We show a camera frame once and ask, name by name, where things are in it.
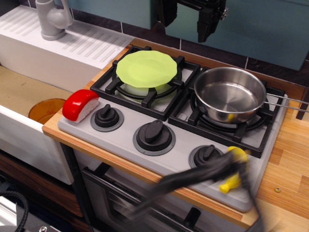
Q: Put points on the light green plastic plate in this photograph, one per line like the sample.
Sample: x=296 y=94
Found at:
x=146 y=69

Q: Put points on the red white toy sushi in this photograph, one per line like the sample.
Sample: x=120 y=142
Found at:
x=80 y=104

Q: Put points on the black middle stove knob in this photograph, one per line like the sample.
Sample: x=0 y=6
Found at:
x=154 y=138

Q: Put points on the white toy sink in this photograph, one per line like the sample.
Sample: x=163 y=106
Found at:
x=33 y=69

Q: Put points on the black right burner grate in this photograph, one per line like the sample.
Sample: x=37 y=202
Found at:
x=258 y=135

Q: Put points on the black right stove knob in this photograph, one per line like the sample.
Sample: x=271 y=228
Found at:
x=203 y=154

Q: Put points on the stainless steel pot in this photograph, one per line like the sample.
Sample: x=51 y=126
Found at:
x=231 y=96

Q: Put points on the black left stove knob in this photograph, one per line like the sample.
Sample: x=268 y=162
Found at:
x=107 y=119

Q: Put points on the yellow toy banana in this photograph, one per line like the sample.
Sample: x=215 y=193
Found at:
x=241 y=161

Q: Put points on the black stove knob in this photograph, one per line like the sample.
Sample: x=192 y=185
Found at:
x=203 y=154
x=107 y=119
x=154 y=138

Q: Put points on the black left burner grate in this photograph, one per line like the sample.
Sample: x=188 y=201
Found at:
x=157 y=102

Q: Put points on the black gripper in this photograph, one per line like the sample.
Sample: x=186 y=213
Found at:
x=210 y=13

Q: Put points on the grey toy stove top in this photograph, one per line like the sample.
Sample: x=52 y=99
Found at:
x=120 y=142

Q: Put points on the black burner grate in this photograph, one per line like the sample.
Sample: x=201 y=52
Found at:
x=157 y=102
x=258 y=135

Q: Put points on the toy oven door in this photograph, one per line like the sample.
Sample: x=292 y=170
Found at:
x=114 y=195

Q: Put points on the grey toy faucet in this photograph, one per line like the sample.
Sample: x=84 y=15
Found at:
x=53 y=21

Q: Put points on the orange plastic cup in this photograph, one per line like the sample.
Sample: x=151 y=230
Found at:
x=44 y=110

